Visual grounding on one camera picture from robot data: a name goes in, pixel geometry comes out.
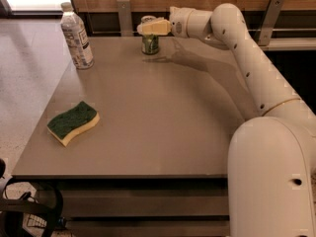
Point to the grey drawer cabinet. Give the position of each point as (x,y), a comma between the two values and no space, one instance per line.
(142,207)

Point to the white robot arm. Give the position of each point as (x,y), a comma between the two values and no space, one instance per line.
(271,157)

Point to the green soda can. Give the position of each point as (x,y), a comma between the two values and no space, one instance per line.
(150,44)

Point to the clear plastic water bottle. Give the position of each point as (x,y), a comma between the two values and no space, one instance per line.
(76,37)

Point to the right metal bracket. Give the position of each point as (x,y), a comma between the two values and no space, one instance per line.
(264,33)

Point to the black chair base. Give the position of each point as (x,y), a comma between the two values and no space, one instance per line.
(13,210)

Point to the left metal bracket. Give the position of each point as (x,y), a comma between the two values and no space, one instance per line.
(124,18)

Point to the green and yellow sponge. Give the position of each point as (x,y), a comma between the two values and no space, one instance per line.
(65,126)

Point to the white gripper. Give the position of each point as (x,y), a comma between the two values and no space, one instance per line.
(178,20)

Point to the metal bracket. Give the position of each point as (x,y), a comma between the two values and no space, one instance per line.
(124,18)
(264,33)

